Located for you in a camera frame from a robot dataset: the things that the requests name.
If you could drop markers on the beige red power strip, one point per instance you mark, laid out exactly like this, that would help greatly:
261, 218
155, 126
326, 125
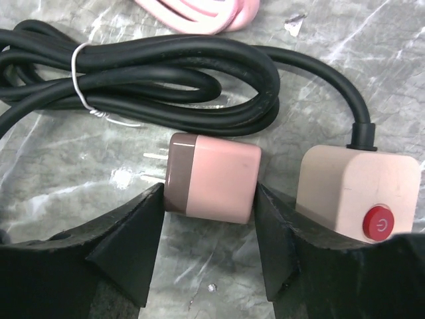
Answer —
367, 196

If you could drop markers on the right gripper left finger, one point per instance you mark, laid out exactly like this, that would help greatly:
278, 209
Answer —
100, 269

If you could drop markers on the brown pink plug adapter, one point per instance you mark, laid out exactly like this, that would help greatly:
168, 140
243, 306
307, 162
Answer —
210, 178

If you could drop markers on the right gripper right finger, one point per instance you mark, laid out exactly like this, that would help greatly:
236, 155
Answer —
310, 271

